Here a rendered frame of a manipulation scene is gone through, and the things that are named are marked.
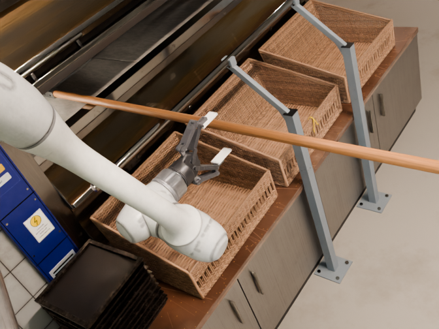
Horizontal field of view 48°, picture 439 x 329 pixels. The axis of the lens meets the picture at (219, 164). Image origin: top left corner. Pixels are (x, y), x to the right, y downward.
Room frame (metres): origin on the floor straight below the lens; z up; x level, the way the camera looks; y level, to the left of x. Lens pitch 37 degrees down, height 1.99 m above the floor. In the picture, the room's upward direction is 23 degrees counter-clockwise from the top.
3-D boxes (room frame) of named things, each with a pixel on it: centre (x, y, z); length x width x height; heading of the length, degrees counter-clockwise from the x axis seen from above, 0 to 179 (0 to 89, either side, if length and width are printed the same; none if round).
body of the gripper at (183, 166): (1.11, 0.09, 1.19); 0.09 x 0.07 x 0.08; 129
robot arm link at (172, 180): (1.06, 0.15, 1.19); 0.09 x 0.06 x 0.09; 39
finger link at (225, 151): (1.19, -0.01, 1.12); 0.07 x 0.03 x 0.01; 129
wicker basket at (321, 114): (1.90, -0.29, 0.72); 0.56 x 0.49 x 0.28; 130
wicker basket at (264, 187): (1.52, 0.18, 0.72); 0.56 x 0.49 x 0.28; 130
